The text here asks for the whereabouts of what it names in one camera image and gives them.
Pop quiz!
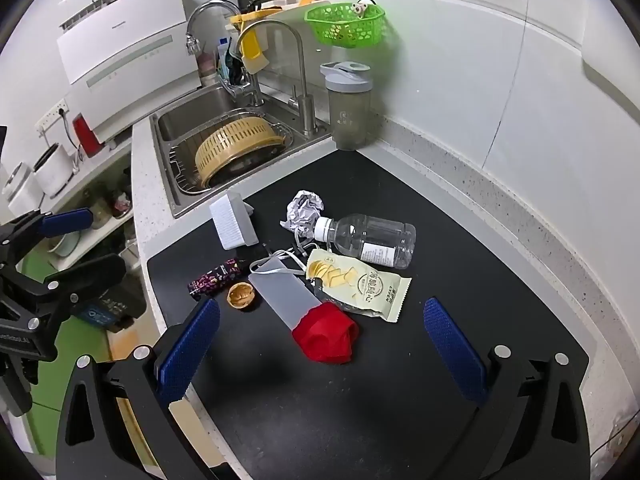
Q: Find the green cabinet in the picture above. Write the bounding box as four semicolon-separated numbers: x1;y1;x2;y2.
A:
20;240;161;476

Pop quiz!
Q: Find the red cup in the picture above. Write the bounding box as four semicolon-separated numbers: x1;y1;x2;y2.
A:
72;112;103;158

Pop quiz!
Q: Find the white kitchen appliance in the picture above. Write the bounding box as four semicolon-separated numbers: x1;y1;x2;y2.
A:
0;162;48;216
32;142;76;197

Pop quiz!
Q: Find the red cloth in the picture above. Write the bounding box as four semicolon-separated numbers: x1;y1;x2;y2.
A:
291;301;360;365

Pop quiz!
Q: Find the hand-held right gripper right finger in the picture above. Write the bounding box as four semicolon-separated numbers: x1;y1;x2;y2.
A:
423;297;593;480

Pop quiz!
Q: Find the slim chrome faucet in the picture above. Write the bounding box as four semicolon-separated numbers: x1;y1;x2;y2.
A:
235;19;317;137

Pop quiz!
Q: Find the wall power outlet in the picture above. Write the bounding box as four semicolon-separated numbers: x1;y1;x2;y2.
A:
35;100;68;133

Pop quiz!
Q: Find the green plastic basket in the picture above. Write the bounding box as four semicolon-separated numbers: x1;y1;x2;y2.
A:
305;2;387;50

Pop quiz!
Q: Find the white tube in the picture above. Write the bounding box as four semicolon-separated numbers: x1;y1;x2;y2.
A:
216;37;232;78

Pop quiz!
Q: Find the white cord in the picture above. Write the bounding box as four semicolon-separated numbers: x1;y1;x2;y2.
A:
260;242;313;276

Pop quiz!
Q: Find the pale blue bowl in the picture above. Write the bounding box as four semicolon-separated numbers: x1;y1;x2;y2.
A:
49;232;87;259

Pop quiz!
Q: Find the grey shaker bottle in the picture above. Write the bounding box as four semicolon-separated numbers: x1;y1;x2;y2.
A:
320;60;372;152

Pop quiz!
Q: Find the pale yellow snack packet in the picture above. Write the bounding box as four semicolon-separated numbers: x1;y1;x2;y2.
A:
305;249;412;323

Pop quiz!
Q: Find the beige floor mat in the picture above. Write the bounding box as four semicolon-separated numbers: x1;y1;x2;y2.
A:
107;331;153;363

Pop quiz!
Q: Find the black countertop mat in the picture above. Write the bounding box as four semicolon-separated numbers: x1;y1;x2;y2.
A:
146;149;598;480

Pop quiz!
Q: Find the yellow plastic colander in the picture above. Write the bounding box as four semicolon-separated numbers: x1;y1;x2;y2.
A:
195;117;286;192

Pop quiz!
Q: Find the walnut shell half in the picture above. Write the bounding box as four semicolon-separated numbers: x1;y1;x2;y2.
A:
227;282;258;311

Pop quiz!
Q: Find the tall curved chrome faucet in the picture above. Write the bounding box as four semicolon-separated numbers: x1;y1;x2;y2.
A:
185;0;266;108

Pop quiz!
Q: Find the clear plastic bottle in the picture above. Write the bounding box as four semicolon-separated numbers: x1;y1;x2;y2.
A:
312;212;417;270

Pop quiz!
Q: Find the white open shelf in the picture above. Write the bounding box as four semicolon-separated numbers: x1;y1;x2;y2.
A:
47;147;146;281

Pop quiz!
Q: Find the stainless steel sink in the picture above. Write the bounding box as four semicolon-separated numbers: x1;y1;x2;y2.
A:
149;82;335;219

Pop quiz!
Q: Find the pink cup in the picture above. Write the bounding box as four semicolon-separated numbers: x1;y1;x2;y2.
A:
197;50;218;88

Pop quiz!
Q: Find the black bin blue label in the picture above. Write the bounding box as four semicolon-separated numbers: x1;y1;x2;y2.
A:
72;260;148;333

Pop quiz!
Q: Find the translucent white plastic pouch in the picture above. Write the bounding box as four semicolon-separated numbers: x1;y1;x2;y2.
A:
248;255;321;333

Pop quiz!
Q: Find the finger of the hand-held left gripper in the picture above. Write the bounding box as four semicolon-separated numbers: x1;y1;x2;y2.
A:
0;208;95;261
30;253;127;321

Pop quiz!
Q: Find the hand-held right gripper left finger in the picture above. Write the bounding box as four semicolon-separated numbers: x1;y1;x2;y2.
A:
56;298;246;480

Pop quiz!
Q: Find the dark floral wrapper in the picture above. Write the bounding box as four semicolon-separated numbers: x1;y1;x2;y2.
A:
188;258;244;302

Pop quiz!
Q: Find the yellow plastic holder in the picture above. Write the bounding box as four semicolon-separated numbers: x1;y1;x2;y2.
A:
230;7;281;73

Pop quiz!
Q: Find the white sponge block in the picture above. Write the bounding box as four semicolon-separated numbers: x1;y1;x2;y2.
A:
209;191;260;251

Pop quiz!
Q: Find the wire dish rack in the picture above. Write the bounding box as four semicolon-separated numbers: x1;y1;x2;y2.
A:
167;110;296;196

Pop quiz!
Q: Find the white dishwasher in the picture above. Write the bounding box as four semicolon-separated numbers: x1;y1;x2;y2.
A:
55;0;201;143

